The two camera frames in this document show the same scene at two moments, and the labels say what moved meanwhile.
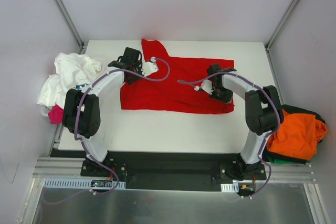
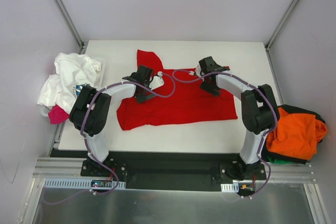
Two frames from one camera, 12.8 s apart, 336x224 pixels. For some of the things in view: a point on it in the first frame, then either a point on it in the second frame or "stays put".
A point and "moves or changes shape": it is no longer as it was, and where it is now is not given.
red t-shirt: [180, 85] moves or changes shape
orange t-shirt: [297, 136] stays put
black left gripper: [132, 77] → [142, 94]
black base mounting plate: [174, 171] stays put
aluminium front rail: [54, 167] stays put
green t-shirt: [278, 161] stays put
